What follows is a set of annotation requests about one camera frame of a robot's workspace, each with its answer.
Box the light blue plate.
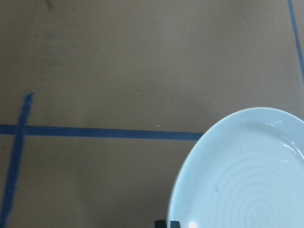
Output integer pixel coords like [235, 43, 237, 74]
[167, 107, 304, 228]

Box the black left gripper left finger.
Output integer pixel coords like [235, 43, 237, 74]
[154, 217, 166, 228]

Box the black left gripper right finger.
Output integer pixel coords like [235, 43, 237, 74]
[169, 218, 181, 228]

